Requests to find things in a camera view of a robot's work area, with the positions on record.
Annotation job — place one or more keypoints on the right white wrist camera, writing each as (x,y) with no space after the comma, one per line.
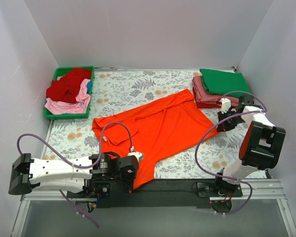
(226,104)

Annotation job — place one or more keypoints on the folded green t shirt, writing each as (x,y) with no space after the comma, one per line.
(220,82)

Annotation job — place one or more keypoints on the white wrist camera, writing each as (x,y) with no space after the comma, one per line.
(226,104)
(138,155)

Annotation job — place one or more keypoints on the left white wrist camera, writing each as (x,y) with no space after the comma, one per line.
(138,155)

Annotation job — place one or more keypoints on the pink t shirt in bin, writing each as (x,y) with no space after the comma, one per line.
(80,107)

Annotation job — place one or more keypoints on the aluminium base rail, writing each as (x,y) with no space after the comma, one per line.
(160,208)

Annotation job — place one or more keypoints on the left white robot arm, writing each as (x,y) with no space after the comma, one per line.
(86,177)

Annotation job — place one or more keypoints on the orange t shirt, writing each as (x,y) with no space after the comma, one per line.
(159,129)

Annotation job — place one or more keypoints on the folded red t shirt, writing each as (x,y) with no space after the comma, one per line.
(205,105)

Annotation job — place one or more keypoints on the blue garment in bin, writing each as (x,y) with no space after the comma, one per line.
(89,88)

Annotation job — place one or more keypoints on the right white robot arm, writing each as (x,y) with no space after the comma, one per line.
(260,149)

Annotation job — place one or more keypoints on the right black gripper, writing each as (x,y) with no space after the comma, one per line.
(227,120)

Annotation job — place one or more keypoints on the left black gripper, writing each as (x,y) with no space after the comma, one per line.
(128,176)

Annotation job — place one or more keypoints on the red t shirt in bin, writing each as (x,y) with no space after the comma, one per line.
(67,87)

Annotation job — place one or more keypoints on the green plastic bin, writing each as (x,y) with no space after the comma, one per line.
(60,72)

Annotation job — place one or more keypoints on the folded dusty pink t shirt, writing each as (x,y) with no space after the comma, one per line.
(200,94)

